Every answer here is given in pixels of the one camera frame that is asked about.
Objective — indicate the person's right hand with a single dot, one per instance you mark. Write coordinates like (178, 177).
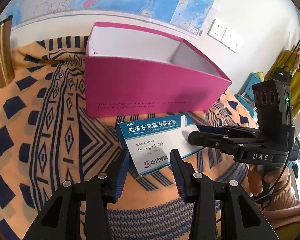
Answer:
(277, 177)

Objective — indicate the orange patterned tablecloth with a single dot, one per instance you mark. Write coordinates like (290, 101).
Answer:
(52, 130)

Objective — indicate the teal white medicine box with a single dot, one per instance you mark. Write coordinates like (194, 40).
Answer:
(152, 145)

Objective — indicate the gold thermos flask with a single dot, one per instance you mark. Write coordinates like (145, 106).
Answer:
(1, 55)

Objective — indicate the blue plastic basket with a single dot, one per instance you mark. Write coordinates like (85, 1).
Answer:
(250, 90)

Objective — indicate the pink cardboard box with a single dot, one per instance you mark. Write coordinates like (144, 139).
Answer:
(140, 87)

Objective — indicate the colourful wall map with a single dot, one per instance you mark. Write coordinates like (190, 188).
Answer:
(140, 0)

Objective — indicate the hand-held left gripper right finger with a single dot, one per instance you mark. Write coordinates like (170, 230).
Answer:
(177, 177)

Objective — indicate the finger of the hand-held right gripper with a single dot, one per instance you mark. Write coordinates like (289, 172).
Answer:
(240, 132)
(207, 140)

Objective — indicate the person's right forearm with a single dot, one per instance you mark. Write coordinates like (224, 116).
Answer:
(290, 205)

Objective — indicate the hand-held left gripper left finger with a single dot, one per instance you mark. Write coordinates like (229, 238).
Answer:
(121, 175)

